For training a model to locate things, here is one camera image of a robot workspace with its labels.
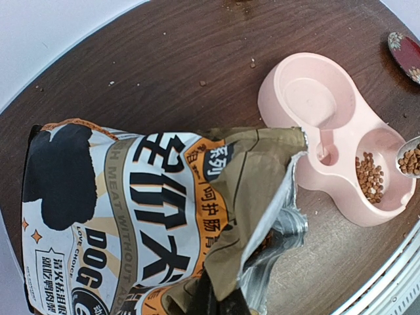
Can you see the brown pet food bag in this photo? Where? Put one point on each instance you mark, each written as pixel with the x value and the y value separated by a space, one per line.
pixel 167 223

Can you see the pink double pet bowl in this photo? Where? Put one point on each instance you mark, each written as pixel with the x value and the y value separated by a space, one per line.
pixel 315 93

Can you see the brown kibble pet food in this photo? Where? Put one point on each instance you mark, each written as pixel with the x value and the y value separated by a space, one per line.
pixel 370 177

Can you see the red floral saucer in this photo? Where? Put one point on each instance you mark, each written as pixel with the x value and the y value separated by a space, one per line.
pixel 405 51

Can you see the front aluminium rail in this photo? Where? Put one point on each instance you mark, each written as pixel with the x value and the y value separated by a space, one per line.
pixel 397 287

